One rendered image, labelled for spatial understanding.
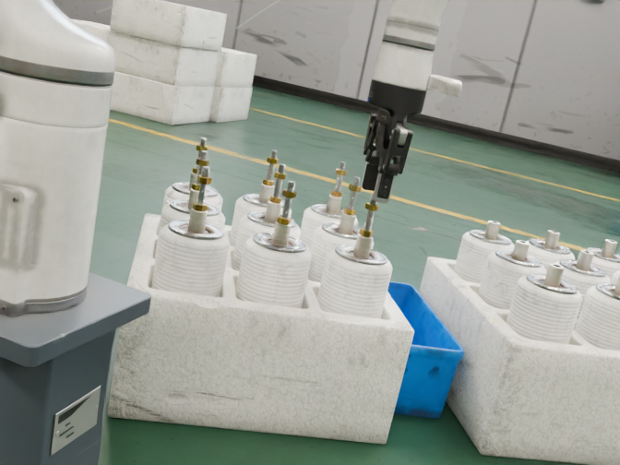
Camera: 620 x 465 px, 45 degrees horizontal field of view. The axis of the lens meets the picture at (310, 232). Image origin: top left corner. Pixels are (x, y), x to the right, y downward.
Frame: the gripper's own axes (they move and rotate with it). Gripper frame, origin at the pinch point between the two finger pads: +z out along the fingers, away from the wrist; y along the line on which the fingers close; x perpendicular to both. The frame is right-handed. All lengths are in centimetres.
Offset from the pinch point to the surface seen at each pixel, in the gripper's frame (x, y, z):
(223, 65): -6, -289, 6
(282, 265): -11.6, 4.7, 11.7
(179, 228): -25.6, 0.6, 9.9
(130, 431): -28.1, 10.0, 35.3
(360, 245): -0.6, 0.9, 8.5
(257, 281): -14.3, 3.8, 14.8
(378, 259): 2.2, 1.8, 9.9
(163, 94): -33, -256, 22
